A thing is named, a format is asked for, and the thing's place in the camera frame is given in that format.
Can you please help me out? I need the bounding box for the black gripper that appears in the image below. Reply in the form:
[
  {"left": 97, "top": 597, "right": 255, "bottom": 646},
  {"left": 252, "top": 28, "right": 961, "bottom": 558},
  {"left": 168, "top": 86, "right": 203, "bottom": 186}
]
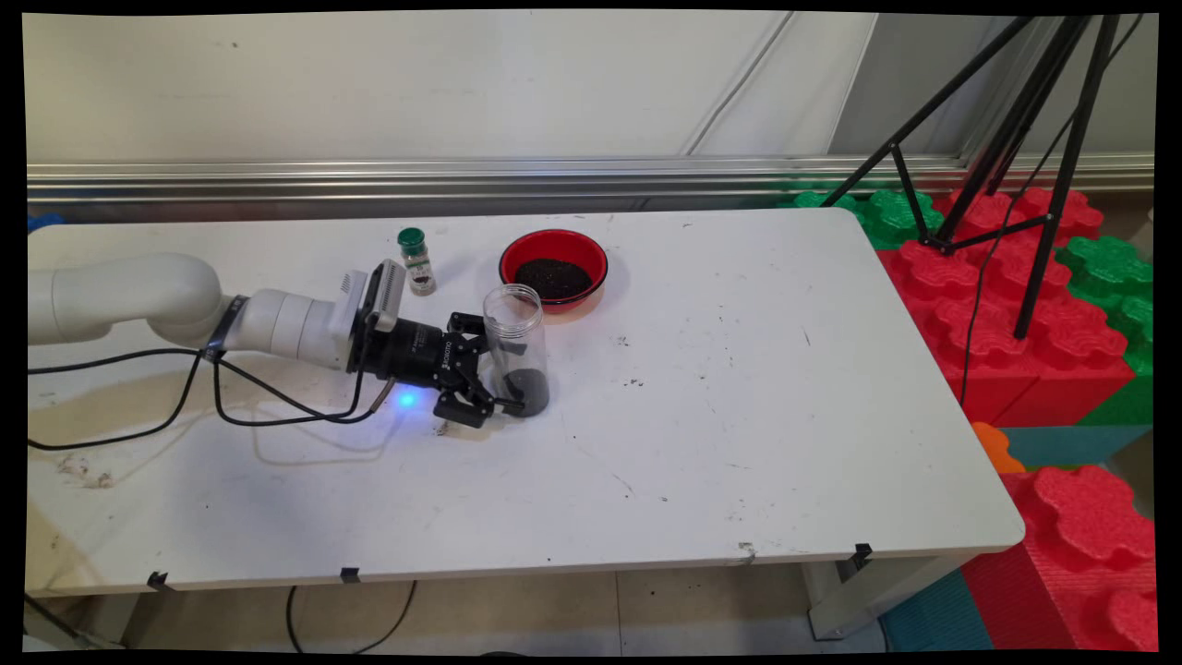
[{"left": 349, "top": 312, "right": 527, "bottom": 430}]

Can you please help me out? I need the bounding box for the clear plastic jar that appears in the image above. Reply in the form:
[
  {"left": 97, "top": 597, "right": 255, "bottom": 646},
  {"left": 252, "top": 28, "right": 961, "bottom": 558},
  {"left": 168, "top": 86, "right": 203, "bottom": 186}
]
[{"left": 482, "top": 284, "right": 551, "bottom": 418}]

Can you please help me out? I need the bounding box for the green capped spice bottle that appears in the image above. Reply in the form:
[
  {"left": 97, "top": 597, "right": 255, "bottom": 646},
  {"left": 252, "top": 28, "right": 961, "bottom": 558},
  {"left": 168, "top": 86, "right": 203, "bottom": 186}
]
[{"left": 397, "top": 227, "right": 439, "bottom": 297}]

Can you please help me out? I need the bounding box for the black seeds heap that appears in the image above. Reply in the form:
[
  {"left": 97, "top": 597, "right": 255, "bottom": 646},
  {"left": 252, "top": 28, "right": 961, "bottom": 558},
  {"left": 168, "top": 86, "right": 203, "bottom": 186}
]
[{"left": 513, "top": 258, "right": 595, "bottom": 302}]

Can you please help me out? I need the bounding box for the red bowl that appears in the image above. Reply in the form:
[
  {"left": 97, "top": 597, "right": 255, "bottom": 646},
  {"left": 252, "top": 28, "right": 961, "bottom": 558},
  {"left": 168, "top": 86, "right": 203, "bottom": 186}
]
[{"left": 499, "top": 228, "right": 610, "bottom": 316}]

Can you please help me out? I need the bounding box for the green foam block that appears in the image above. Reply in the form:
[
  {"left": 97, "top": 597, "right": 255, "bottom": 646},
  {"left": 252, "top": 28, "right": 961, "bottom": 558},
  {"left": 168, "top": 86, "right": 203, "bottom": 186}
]
[
  {"left": 780, "top": 180, "right": 945, "bottom": 250},
  {"left": 1055, "top": 236, "right": 1155, "bottom": 426}
]

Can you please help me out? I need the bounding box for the white metal table leg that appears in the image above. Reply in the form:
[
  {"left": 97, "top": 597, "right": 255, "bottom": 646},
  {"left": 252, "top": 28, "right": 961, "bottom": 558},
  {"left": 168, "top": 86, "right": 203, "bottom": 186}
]
[{"left": 802, "top": 554, "right": 966, "bottom": 641}]

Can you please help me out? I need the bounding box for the orange foam piece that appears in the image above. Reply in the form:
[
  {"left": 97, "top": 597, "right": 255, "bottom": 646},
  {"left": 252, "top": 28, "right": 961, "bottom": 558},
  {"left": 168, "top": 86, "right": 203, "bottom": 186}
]
[{"left": 971, "top": 422, "right": 1026, "bottom": 475}]

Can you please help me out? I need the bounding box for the teal foam mat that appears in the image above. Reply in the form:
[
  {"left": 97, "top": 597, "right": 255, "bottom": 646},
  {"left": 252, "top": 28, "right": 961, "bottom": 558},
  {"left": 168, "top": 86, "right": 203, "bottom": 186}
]
[{"left": 877, "top": 568, "right": 994, "bottom": 652}]

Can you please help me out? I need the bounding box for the large red foam block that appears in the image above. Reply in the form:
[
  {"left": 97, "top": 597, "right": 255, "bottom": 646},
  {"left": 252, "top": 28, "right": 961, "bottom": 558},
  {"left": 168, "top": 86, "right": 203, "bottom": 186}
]
[{"left": 877, "top": 187, "right": 1137, "bottom": 428}]

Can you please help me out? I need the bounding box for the teal foam block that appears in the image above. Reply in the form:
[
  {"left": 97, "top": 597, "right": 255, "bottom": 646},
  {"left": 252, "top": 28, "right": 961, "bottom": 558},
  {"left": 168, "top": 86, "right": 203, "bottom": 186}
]
[{"left": 1002, "top": 425, "right": 1155, "bottom": 472}]

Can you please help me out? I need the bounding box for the black tripod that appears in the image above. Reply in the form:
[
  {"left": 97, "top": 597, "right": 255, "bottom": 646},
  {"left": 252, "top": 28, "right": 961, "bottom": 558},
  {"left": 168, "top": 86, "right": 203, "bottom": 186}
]
[{"left": 820, "top": 14, "right": 1123, "bottom": 341}]

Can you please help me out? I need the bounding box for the aluminium rail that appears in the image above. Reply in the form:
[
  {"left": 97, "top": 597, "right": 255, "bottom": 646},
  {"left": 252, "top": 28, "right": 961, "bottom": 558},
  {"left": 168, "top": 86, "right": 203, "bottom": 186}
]
[{"left": 28, "top": 155, "right": 1155, "bottom": 223}]

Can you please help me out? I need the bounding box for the black velcro cable strap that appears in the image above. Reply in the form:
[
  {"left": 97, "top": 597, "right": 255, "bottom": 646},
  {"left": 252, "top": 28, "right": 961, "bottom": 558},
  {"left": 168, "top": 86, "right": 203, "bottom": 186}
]
[{"left": 201, "top": 296, "right": 248, "bottom": 363}]

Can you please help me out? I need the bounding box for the black cable under table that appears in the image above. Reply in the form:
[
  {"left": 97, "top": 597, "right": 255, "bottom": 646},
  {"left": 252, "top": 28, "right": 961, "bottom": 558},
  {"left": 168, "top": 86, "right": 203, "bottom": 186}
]
[{"left": 284, "top": 580, "right": 418, "bottom": 655}]

